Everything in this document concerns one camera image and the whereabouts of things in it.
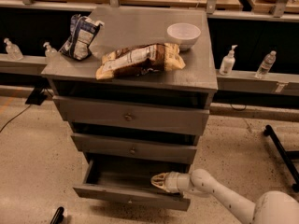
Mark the grey drawer cabinet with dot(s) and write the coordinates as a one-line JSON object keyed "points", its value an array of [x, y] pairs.
{"points": [[190, 87]]}

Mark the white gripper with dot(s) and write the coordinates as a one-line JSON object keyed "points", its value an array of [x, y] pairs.
{"points": [[171, 182]]}

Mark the black floor box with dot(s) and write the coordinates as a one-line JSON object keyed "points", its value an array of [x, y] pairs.
{"points": [[36, 97]]}

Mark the clear pump bottle far left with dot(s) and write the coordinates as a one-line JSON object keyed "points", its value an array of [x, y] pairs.
{"points": [[13, 50]]}

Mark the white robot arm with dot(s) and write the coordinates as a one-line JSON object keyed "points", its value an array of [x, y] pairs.
{"points": [[273, 207]]}

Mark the white pump bottle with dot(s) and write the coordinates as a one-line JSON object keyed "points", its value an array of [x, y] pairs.
{"points": [[228, 62]]}

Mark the blue white snack bag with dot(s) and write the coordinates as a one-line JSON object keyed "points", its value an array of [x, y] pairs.
{"points": [[82, 32]]}

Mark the clear water bottle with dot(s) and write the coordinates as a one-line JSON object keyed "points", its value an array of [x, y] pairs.
{"points": [[266, 64]]}

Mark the grey bottom drawer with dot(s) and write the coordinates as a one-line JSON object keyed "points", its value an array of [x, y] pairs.
{"points": [[127, 180]]}

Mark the black stand leg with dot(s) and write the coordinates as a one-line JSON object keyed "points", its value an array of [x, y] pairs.
{"points": [[287, 156]]}

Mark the yellow brown chip bag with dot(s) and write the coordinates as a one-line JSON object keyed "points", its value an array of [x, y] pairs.
{"points": [[139, 60]]}

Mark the grey shelf rail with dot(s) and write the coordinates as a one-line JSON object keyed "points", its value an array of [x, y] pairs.
{"points": [[242, 81]]}

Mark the grey top drawer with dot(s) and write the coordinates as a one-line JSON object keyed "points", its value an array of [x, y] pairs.
{"points": [[158, 118]]}

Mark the grey drawer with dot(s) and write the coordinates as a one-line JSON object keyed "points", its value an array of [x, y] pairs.
{"points": [[132, 148], [127, 180], [158, 118]]}

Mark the black object bottom edge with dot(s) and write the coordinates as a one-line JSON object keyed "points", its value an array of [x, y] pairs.
{"points": [[58, 216]]}

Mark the white bowl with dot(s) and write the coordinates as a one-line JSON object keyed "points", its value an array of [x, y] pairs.
{"points": [[183, 34]]}

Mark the clear pump bottle near cabinet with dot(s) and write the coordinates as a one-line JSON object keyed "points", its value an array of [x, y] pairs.
{"points": [[50, 52]]}

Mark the grey middle drawer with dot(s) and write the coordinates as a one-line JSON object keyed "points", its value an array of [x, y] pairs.
{"points": [[132, 148]]}

